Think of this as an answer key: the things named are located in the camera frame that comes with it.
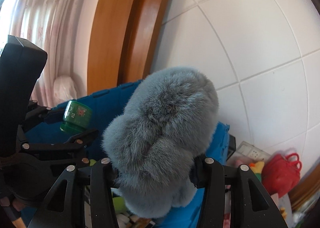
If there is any green plastic bottle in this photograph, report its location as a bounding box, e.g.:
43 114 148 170
60 101 92 135

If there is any grey fluffy plush toy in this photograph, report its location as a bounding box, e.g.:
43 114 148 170
101 67 219 218

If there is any person's hand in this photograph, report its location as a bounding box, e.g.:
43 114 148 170
1 192 27 228

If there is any blue plastic crate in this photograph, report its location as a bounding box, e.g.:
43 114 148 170
21 80 231 228

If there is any yellow green plush toy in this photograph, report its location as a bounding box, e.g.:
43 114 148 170
249 161 265 181

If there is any pink curtain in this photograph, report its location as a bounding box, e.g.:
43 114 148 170
0 0 112 108

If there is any red bear carry case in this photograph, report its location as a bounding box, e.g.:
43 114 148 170
261 153 302 198

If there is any white wall socket panel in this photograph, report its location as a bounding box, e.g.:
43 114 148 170
236 141 271 162

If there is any wooden door frame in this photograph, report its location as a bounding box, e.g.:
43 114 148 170
87 0 168 94

